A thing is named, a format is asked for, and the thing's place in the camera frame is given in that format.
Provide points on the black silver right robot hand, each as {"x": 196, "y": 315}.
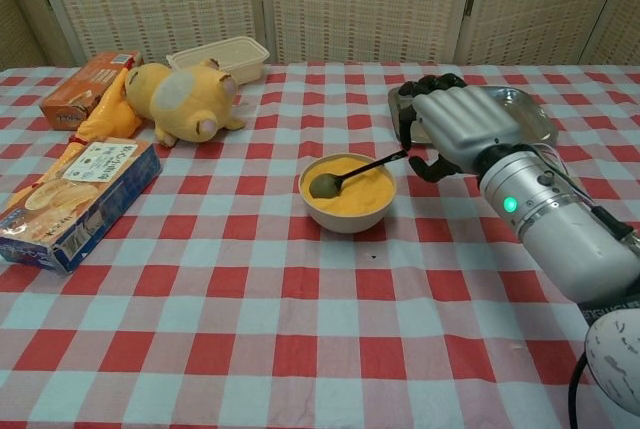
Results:
{"x": 465, "y": 124}

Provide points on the rectangular stainless steel tray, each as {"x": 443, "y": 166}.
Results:
{"x": 525, "y": 109}

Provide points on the yellow food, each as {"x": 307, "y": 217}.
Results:
{"x": 370, "y": 191}

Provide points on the cream round bowl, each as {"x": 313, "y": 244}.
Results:
{"x": 347, "y": 221}

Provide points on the beige woven folding screen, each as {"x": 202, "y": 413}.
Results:
{"x": 350, "y": 4}

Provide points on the beige plastic food container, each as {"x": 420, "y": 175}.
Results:
{"x": 225, "y": 56}

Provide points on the yellow plush animal toy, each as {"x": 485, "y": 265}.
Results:
{"x": 175, "y": 104}

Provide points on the red white checked tablecloth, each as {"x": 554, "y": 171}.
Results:
{"x": 250, "y": 339}

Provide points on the orange snack box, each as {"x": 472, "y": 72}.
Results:
{"x": 85, "y": 89}

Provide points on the blue orange cracker box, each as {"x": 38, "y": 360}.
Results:
{"x": 75, "y": 204}

